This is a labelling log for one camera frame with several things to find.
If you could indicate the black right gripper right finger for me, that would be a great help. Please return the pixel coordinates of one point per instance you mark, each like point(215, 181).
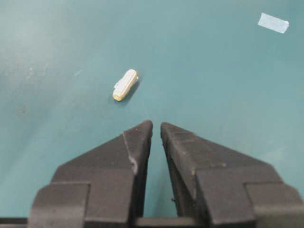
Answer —
point(225, 188)

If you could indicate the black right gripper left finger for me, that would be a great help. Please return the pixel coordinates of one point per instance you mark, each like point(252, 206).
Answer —
point(102, 188)

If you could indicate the small wooden dowel rod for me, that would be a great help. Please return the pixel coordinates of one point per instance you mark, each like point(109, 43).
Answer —
point(124, 85)

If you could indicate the blue tape piece right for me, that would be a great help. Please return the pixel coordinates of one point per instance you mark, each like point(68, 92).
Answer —
point(273, 23)

